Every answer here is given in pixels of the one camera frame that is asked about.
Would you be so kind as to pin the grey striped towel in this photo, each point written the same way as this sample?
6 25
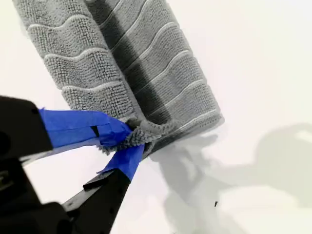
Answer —
158 73

